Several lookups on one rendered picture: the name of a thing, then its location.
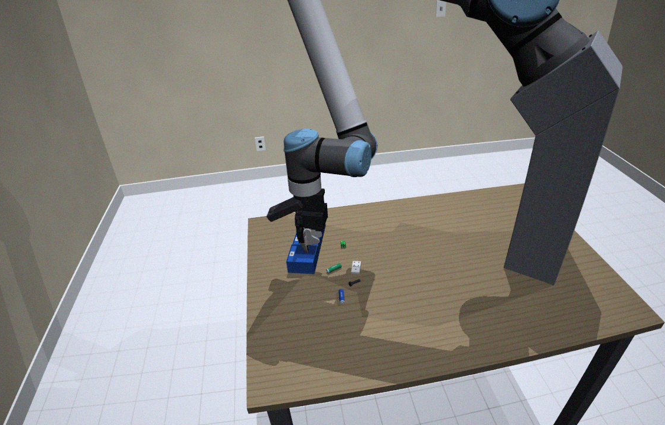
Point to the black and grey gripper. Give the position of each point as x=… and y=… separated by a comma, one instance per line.
x=311, y=219

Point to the blue three-compartment bin rack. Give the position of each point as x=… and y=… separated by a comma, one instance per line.
x=299, y=261

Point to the green aa battery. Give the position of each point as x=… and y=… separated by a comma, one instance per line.
x=333, y=268

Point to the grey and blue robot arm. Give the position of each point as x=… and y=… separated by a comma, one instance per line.
x=532, y=31

